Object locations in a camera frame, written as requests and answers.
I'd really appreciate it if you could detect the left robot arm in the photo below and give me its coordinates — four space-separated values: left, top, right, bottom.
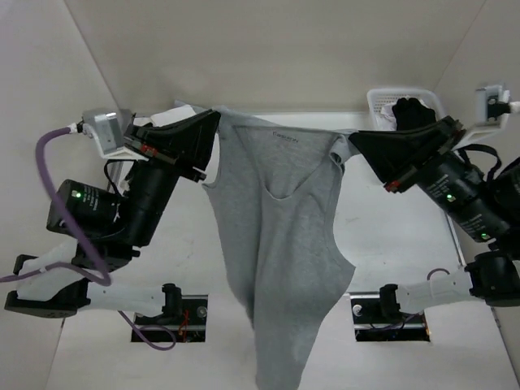
5 109 220 324

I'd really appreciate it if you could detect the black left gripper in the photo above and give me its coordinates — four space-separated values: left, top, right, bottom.
113 109 225 246

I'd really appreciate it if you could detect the white plastic laundry basket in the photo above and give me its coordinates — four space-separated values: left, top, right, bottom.
366 86 446 133

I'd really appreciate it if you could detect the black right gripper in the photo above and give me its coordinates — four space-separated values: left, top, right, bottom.
352 111 514 238

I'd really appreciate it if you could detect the white tank top in basket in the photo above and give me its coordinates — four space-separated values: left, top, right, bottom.
377 96 432 132

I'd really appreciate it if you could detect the folded white tank top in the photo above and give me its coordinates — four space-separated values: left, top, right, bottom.
149 107 196 127

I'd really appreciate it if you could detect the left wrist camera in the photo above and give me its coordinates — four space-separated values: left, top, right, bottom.
70 109 136 160

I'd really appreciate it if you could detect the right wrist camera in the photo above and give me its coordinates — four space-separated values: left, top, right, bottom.
461 84 519 145

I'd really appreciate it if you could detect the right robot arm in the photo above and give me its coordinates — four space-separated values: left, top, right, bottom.
349 116 519 322

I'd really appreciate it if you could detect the black tank top in basket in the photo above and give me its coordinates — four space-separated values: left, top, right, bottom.
392 98 436 132

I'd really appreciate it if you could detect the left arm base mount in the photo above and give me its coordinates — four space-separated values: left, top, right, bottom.
133 295 209 346

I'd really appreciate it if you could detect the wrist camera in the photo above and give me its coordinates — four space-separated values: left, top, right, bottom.
70 109 136 160
461 84 519 145

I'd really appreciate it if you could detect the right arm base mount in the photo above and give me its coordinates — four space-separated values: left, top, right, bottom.
349 292 431 342

